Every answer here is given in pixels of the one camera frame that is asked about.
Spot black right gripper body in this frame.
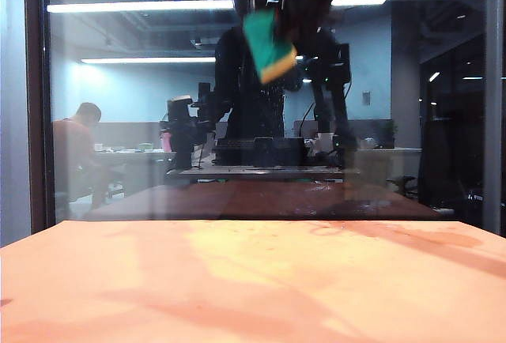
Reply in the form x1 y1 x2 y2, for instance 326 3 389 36
275 0 349 44

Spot green and yellow sponge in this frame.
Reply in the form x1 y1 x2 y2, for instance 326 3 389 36
241 9 299 85

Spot standing person dark clothes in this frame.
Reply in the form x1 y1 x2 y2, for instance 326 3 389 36
213 0 286 139

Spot short ceiling light strip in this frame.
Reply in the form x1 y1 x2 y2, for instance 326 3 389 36
81 56 217 65

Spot long ceiling light strip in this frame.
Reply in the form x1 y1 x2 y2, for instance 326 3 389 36
47 0 389 14

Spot large glass window pane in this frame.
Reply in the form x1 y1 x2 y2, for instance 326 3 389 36
47 0 487 221

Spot seated person orange shirt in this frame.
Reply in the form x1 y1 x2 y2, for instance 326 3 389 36
51 101 119 210

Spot orange tablecloth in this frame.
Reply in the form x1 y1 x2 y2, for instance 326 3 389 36
0 219 506 343

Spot grey window frame post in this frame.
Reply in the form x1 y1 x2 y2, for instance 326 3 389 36
484 0 506 238

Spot dark brown window frame post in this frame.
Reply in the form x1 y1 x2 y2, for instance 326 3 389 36
23 0 57 234

